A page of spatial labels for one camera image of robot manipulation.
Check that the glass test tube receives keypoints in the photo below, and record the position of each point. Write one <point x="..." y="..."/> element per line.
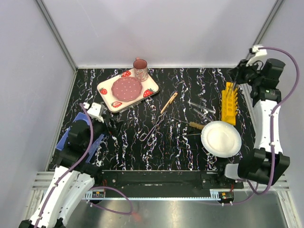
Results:
<point x="203" y="115"/>
<point x="231" y="86"/>

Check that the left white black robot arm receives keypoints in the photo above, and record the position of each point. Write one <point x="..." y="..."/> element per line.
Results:
<point x="74" y="174"/>

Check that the pink floral mug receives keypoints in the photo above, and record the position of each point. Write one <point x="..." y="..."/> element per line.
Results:
<point x="140" y="69"/>

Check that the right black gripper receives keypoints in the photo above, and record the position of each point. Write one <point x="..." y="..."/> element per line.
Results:
<point x="236" y="72"/>

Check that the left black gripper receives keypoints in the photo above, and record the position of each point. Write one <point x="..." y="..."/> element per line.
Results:
<point x="116" y="125"/>

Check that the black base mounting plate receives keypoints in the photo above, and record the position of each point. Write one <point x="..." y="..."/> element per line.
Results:
<point x="201" y="179"/>

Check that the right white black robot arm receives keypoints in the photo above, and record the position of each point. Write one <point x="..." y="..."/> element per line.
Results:
<point x="265" y="164"/>

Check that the pink dotted plate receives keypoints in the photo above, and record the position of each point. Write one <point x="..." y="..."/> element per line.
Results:
<point x="126" y="89"/>

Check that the strawberry pattern tray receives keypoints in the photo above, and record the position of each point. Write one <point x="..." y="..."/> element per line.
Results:
<point x="114" y="106"/>

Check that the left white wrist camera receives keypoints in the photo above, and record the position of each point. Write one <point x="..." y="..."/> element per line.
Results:
<point x="95" y="110"/>

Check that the white paper plate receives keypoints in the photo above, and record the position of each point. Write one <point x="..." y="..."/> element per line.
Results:
<point x="221" y="139"/>

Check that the wooden clothespin clamp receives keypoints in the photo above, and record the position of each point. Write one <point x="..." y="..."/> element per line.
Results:
<point x="169" y="102"/>

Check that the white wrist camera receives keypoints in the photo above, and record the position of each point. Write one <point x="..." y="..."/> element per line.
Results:
<point x="257" y="52"/>
<point x="95" y="110"/>

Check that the yellow test tube rack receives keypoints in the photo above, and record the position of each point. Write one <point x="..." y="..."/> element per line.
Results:
<point x="229" y="107"/>

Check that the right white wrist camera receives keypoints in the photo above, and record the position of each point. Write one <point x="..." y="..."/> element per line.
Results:
<point x="257" y="52"/>

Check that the right controller box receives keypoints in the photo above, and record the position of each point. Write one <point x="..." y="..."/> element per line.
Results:
<point x="227" y="196"/>

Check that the blue plastic bin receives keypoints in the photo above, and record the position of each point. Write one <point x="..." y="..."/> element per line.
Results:
<point x="77" y="136"/>

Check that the thin metal needle probe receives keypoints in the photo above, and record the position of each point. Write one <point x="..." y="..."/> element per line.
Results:
<point x="185" y="135"/>

